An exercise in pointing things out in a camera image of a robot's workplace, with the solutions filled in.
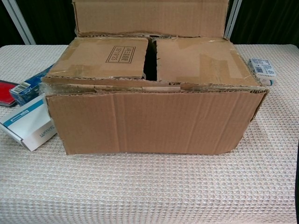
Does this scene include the large brown cardboard box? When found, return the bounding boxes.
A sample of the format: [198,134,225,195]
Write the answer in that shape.
[39,0,271,156]

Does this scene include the small white blue printed box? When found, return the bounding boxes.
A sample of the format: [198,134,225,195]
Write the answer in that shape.
[247,57,278,86]

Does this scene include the white and blue carton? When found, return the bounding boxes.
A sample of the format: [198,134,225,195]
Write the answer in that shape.
[0,93,58,152]

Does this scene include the small blue barcode box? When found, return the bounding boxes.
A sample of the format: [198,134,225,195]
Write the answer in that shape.
[9,65,54,107]

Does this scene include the beige waffle-weave tablecloth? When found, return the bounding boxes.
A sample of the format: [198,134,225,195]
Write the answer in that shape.
[0,43,299,224]

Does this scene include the dark pleated curtain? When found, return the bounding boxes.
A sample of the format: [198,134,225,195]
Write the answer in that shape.
[0,0,299,47]

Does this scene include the flat red and black case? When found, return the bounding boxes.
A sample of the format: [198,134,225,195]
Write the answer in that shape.
[0,79,17,108]

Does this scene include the slanted white frame post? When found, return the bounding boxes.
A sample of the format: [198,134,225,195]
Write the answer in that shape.
[4,0,36,45]
[225,0,242,39]

